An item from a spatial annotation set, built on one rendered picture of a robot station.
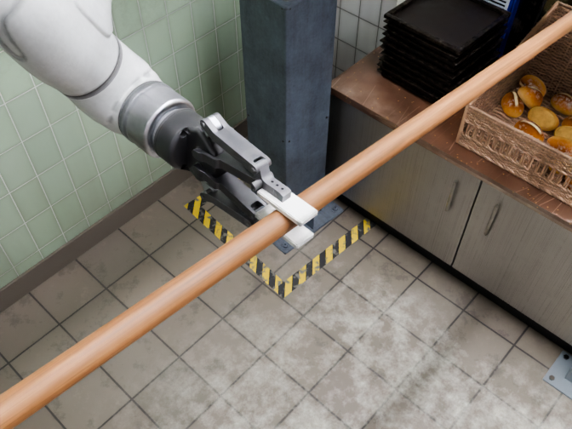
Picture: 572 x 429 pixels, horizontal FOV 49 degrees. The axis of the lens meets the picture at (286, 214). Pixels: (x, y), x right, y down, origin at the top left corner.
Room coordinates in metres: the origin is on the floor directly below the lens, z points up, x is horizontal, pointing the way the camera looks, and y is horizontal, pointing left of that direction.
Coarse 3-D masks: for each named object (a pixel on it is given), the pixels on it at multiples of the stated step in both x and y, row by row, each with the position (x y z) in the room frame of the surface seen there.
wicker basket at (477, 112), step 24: (552, 48) 1.67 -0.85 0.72; (528, 72) 1.67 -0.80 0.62; (552, 72) 1.63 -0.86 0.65; (480, 96) 1.43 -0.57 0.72; (552, 96) 1.59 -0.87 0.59; (480, 120) 1.35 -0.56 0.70; (504, 120) 1.48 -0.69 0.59; (480, 144) 1.34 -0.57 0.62; (504, 144) 1.29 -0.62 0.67; (528, 144) 1.25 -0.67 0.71; (504, 168) 1.27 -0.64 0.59; (528, 168) 1.23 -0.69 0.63; (552, 168) 1.19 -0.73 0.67; (552, 192) 1.17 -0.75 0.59
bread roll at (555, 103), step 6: (558, 96) 1.54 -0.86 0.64; (564, 96) 1.53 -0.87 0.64; (570, 96) 1.53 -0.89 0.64; (552, 102) 1.54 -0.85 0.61; (558, 102) 1.52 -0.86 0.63; (564, 102) 1.51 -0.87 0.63; (570, 102) 1.51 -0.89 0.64; (558, 108) 1.51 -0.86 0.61; (564, 108) 1.50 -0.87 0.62; (570, 108) 1.49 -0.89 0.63; (564, 114) 1.50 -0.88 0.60; (570, 114) 1.49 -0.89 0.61
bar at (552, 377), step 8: (560, 360) 0.95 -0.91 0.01; (568, 360) 0.95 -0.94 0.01; (552, 368) 0.92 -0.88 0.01; (560, 368) 0.92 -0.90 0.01; (568, 368) 0.92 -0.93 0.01; (544, 376) 0.89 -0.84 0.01; (552, 376) 0.89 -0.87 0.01; (560, 376) 0.89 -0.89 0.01; (568, 376) 0.88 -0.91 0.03; (552, 384) 0.86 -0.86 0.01; (560, 384) 0.86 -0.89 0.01; (568, 384) 0.86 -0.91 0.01; (568, 392) 0.83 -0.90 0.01
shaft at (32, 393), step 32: (544, 32) 0.94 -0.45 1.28; (512, 64) 0.83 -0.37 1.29; (448, 96) 0.72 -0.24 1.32; (416, 128) 0.64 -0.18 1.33; (352, 160) 0.56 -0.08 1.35; (384, 160) 0.58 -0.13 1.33; (320, 192) 0.50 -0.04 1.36; (256, 224) 0.44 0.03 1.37; (288, 224) 0.45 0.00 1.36; (224, 256) 0.39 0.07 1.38; (160, 288) 0.34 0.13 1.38; (192, 288) 0.35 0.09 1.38; (128, 320) 0.30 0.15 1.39; (160, 320) 0.31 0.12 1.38; (64, 352) 0.26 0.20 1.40; (96, 352) 0.27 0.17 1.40; (32, 384) 0.23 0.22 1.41; (64, 384) 0.24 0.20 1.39; (0, 416) 0.20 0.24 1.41
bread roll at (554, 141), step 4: (552, 136) 1.35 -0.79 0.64; (556, 136) 1.34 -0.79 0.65; (560, 136) 1.34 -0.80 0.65; (548, 140) 1.34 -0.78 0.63; (552, 140) 1.33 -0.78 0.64; (556, 140) 1.33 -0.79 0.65; (560, 140) 1.32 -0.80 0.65; (564, 140) 1.32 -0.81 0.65; (568, 140) 1.32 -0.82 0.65; (548, 144) 1.33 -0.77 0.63; (552, 144) 1.32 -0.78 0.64; (556, 144) 1.32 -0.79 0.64; (560, 144) 1.31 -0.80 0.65; (564, 144) 1.31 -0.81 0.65; (568, 144) 1.31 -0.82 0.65; (556, 148) 1.31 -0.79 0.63; (560, 148) 1.30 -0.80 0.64; (564, 148) 1.30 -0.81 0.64; (568, 148) 1.30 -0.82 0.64
